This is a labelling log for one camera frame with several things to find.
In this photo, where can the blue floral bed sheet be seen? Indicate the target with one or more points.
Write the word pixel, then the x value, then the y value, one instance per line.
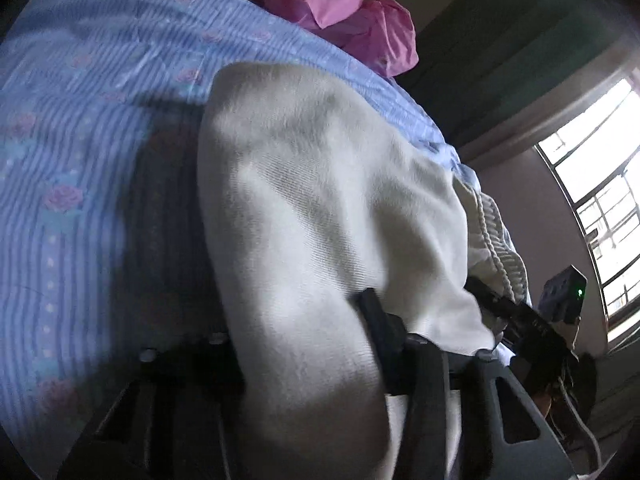
pixel 100 160

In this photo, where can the green curtain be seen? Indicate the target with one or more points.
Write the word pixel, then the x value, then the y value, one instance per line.
pixel 500 50

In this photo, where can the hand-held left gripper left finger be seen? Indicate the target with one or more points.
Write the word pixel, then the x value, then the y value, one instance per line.
pixel 200 375

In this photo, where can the window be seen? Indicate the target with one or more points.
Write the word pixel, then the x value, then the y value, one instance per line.
pixel 600 200

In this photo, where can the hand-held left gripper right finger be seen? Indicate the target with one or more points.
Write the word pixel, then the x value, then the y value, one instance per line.
pixel 380 325

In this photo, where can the cream pants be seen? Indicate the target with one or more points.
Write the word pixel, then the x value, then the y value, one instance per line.
pixel 325 240

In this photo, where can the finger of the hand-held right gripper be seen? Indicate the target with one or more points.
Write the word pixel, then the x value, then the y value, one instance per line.
pixel 495 300

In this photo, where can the pink crumpled blanket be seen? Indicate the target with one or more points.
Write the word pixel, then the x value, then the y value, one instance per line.
pixel 340 5

